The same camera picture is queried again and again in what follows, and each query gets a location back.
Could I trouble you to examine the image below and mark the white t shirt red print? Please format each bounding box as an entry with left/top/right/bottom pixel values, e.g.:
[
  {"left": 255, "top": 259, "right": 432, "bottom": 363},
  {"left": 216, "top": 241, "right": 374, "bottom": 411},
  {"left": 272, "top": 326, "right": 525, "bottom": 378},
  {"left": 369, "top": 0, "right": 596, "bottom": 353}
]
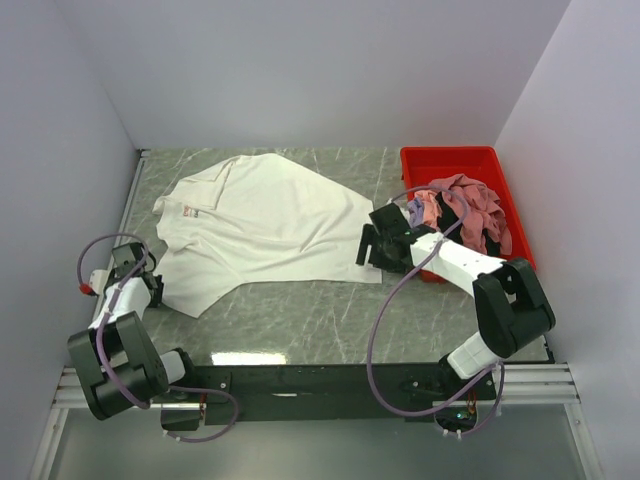
[{"left": 153, "top": 153, "right": 382, "bottom": 318}]

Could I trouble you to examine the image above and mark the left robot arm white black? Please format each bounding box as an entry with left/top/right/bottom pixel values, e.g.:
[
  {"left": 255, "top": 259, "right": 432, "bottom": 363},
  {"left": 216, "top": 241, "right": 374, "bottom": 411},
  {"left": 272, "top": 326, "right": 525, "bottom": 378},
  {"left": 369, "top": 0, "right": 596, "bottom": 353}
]
[{"left": 67, "top": 242, "right": 200, "bottom": 420}]

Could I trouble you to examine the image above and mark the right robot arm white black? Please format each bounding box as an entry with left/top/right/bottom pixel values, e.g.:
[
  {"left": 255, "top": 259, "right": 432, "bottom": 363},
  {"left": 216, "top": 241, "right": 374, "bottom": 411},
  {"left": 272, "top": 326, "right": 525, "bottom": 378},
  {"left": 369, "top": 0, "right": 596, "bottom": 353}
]
[{"left": 356, "top": 204, "right": 556, "bottom": 399}]

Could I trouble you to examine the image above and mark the lavender t shirt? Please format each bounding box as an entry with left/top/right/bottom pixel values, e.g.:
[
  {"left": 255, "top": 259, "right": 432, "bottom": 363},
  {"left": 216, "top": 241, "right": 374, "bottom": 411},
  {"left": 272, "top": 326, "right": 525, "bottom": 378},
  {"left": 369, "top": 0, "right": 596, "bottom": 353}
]
[{"left": 407, "top": 197, "right": 425, "bottom": 228}]

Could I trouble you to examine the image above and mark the light pink t shirt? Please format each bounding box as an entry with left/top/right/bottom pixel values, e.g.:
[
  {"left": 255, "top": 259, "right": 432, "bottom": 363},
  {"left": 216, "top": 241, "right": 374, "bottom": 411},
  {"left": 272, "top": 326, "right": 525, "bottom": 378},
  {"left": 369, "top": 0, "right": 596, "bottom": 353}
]
[{"left": 414, "top": 190, "right": 442, "bottom": 229}]

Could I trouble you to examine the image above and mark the black t shirt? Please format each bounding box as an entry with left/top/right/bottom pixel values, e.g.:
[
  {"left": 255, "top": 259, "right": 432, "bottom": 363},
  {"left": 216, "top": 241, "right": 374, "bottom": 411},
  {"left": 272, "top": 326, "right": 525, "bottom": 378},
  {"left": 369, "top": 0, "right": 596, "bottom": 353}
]
[{"left": 435, "top": 193, "right": 501, "bottom": 257}]

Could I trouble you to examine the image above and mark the red plastic bin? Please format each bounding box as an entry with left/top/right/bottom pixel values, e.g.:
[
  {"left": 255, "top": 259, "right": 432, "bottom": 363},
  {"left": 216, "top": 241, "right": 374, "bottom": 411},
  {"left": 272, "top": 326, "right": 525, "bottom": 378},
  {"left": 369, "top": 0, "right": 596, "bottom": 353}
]
[{"left": 400, "top": 146, "right": 537, "bottom": 269}]

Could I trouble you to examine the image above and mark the dusty pink t shirt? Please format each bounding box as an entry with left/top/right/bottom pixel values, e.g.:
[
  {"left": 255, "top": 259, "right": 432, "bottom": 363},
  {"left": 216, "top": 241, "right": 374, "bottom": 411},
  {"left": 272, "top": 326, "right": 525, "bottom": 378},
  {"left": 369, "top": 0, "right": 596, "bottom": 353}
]
[{"left": 431, "top": 174, "right": 513, "bottom": 256}]

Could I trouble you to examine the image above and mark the black base crossbar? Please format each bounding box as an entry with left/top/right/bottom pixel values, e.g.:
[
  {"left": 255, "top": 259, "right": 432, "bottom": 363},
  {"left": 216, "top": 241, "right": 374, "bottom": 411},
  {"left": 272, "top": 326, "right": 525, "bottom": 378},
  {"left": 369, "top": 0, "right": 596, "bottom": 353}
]
[{"left": 153, "top": 363, "right": 466, "bottom": 432}]

